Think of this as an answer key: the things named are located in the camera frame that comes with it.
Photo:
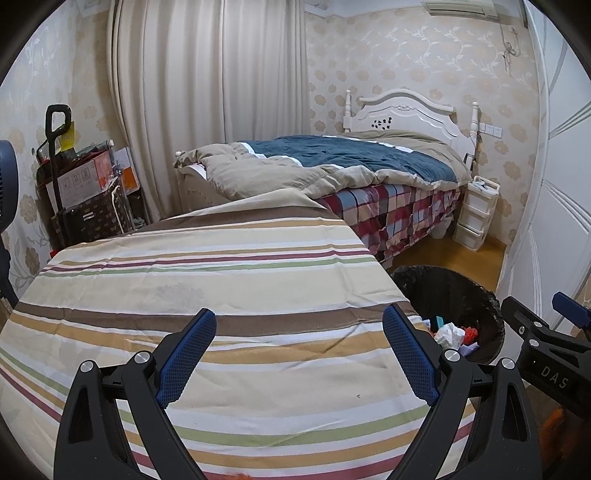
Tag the trash bin with black liner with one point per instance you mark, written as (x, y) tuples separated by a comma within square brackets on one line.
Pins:
[(443, 290)]

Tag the small white bin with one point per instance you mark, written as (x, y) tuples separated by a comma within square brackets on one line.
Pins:
[(442, 228)]

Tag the blue and beige duvet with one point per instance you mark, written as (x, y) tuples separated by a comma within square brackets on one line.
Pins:
[(323, 157)]

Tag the white door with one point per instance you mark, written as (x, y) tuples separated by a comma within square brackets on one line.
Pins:
[(554, 184)]

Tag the white drawer unit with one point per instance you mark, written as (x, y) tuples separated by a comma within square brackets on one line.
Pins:
[(475, 212)]

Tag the cream curtain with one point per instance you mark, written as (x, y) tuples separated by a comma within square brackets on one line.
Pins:
[(207, 92)]

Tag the orange foam net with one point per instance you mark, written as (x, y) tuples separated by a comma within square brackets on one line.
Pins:
[(471, 333)]

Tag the wall switch panel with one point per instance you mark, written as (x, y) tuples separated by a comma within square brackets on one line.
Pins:
[(491, 130)]

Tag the plaid bedsheet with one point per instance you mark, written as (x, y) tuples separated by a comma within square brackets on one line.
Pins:
[(397, 212)]

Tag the dark blue fan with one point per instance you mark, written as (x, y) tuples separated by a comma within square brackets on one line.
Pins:
[(7, 184)]

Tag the white and orange box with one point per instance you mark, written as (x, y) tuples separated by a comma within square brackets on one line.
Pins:
[(127, 170)]

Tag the white air conditioner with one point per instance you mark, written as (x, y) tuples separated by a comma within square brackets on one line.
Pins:
[(461, 8)]

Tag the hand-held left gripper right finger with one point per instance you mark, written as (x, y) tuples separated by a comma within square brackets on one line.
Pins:
[(411, 355)]

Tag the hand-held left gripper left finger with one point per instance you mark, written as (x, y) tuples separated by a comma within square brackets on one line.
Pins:
[(184, 360)]

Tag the bed with white headboard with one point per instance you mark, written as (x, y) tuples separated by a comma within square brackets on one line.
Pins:
[(406, 110)]

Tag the striped tablecloth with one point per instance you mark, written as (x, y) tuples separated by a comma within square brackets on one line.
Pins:
[(231, 277)]

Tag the white plastic bag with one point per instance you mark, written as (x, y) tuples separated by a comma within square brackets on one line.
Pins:
[(448, 334)]

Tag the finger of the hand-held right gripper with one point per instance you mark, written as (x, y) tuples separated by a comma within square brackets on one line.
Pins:
[(521, 323), (570, 309)]

